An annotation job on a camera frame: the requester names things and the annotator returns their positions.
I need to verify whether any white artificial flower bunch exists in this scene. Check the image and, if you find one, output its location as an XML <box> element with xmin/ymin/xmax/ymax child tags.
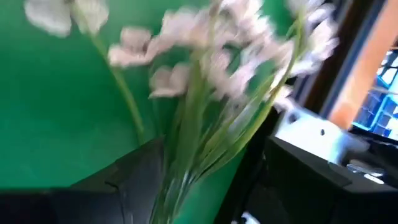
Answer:
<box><xmin>23</xmin><ymin>0</ymin><xmax>340</xmax><ymax>224</ymax></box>

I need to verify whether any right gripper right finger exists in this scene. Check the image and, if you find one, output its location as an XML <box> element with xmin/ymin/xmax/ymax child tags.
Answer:
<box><xmin>266</xmin><ymin>136</ymin><xmax>398</xmax><ymax>224</ymax></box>

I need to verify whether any white metal bracket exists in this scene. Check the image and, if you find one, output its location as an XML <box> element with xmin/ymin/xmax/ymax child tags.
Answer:
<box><xmin>273</xmin><ymin>104</ymin><xmax>371</xmax><ymax>164</ymax></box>

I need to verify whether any green table mat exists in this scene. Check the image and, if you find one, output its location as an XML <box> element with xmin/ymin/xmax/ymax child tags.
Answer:
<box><xmin>0</xmin><ymin>0</ymin><xmax>299</xmax><ymax>224</ymax></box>

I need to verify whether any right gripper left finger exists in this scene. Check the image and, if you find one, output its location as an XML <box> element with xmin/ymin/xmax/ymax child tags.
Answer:
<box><xmin>0</xmin><ymin>136</ymin><xmax>165</xmax><ymax>224</ymax></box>

